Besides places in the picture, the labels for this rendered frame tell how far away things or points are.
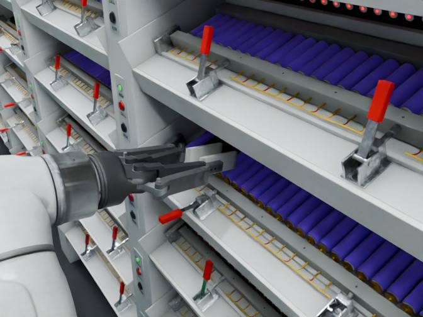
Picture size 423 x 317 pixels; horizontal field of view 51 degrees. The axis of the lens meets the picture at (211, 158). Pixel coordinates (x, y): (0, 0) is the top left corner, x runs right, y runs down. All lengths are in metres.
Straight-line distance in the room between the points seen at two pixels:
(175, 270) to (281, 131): 0.47
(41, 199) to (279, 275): 0.31
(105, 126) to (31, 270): 0.56
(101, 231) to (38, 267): 0.84
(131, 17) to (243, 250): 0.40
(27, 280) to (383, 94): 0.39
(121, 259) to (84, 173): 0.69
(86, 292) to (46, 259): 1.15
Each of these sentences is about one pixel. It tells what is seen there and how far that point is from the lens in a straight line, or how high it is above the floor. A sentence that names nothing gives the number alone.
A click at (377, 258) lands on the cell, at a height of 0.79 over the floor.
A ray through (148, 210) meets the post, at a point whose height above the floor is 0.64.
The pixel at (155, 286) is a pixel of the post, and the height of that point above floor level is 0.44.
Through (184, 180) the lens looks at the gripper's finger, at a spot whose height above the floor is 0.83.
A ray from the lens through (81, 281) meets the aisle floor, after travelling 1.72.
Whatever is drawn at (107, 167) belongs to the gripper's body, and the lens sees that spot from 0.58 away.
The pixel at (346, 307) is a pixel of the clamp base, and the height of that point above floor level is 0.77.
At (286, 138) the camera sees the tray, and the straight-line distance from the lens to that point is 0.49.
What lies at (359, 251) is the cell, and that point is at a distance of 0.58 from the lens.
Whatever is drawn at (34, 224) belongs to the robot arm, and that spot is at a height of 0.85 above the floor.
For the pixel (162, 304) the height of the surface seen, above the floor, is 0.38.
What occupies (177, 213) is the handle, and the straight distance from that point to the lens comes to 0.67.
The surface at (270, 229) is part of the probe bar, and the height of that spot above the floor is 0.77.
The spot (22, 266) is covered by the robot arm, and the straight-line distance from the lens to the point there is 0.51.
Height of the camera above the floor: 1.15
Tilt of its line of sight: 28 degrees down
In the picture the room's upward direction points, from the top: straight up
